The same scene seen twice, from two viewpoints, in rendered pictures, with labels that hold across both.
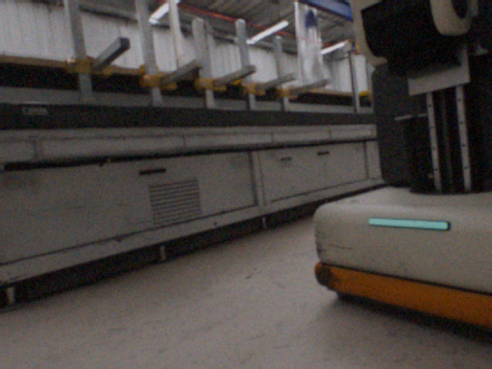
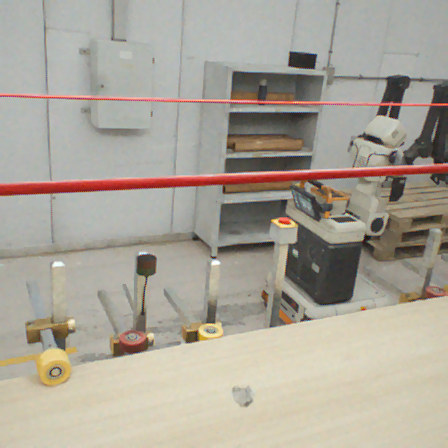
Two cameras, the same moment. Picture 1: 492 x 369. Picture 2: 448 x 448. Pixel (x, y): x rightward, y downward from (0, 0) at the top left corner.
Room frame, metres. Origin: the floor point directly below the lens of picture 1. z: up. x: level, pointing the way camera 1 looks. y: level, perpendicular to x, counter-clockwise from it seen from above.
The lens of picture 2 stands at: (4.24, 0.01, 1.85)
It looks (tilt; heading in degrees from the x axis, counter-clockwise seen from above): 20 degrees down; 200
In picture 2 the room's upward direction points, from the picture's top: 5 degrees clockwise
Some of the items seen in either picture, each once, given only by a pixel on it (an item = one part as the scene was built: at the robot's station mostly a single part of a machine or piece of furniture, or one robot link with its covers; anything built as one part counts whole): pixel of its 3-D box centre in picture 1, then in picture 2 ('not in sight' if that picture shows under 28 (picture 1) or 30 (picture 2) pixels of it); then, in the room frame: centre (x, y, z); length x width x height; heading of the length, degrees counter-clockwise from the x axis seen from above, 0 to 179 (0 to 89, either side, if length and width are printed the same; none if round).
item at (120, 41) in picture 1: (102, 61); not in sight; (1.23, 0.68, 0.84); 0.43 x 0.03 x 0.04; 47
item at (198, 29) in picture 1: (204, 71); not in sight; (1.63, 0.44, 0.88); 0.04 x 0.04 x 0.48; 47
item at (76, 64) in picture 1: (88, 67); not in sight; (1.28, 0.76, 0.84); 0.14 x 0.06 x 0.05; 137
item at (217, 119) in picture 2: not in sight; (256, 160); (-0.01, -1.32, 0.78); 0.90 x 0.45 x 1.55; 137
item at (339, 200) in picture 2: not in sight; (327, 200); (1.05, -0.50, 0.87); 0.23 x 0.15 x 0.11; 46
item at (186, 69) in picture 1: (172, 78); not in sight; (1.41, 0.51, 0.80); 0.43 x 0.03 x 0.04; 47
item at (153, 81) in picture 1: (158, 83); not in sight; (1.46, 0.59, 0.81); 0.14 x 0.06 x 0.05; 137
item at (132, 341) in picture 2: not in sight; (131, 351); (2.99, -0.73, 0.85); 0.08 x 0.08 x 0.11
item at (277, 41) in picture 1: (281, 79); (423, 281); (2.00, 0.10, 0.89); 0.04 x 0.04 x 0.48; 47
